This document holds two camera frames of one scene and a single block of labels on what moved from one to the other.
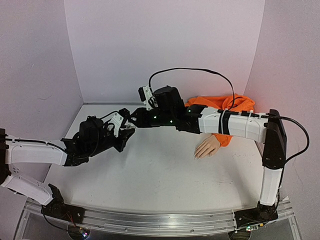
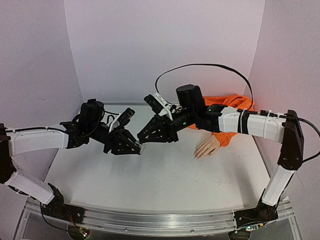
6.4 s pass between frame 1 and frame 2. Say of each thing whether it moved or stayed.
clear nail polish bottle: moved
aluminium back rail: stayed
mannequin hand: stayed
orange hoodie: stayed
